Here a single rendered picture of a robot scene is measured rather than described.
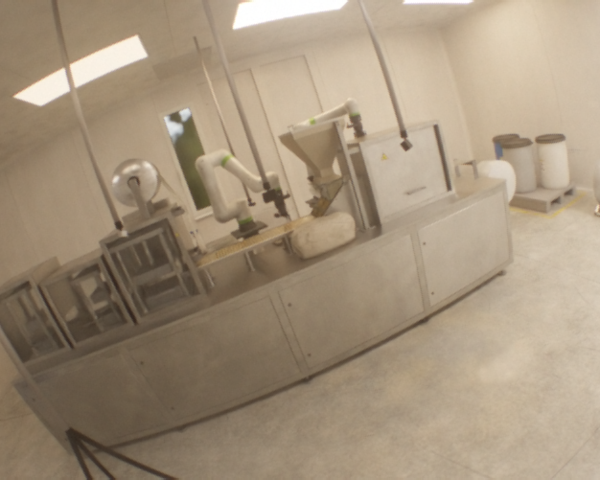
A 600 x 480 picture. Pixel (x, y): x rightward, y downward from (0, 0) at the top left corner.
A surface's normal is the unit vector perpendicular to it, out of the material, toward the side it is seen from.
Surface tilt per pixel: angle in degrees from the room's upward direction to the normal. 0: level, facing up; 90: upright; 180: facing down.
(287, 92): 90
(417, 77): 90
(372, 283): 90
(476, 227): 90
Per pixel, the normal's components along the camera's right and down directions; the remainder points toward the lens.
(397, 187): 0.28, 0.22
